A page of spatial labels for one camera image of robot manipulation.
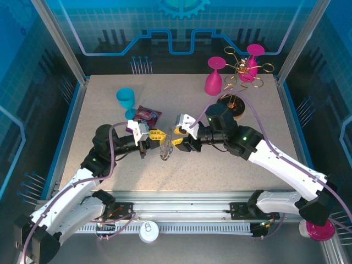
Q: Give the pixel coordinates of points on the cyan plastic goblet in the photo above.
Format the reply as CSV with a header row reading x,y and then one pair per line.
x,y
126,101

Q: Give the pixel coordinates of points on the purple candy bag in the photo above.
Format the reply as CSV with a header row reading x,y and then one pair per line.
x,y
147,114

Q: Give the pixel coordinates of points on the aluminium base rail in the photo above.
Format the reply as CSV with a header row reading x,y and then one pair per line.
x,y
178,204

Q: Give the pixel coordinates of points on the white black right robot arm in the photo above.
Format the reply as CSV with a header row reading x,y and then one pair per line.
x,y
288,170

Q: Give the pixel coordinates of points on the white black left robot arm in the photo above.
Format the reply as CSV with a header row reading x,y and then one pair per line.
x,y
68,189

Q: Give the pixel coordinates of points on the white round cap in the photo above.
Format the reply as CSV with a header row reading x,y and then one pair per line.
x,y
148,232

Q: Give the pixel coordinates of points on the aluminium frame post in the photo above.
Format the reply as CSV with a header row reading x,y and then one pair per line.
x,y
60,41
299,41

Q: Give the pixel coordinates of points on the pink plastic goblet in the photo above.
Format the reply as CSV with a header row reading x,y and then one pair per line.
x,y
255,49
213,82

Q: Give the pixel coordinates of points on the pink lidded cup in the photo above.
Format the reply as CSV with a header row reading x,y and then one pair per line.
x,y
319,232

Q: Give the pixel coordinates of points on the silver keyring bunch with opener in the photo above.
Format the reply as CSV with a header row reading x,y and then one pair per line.
x,y
165,151

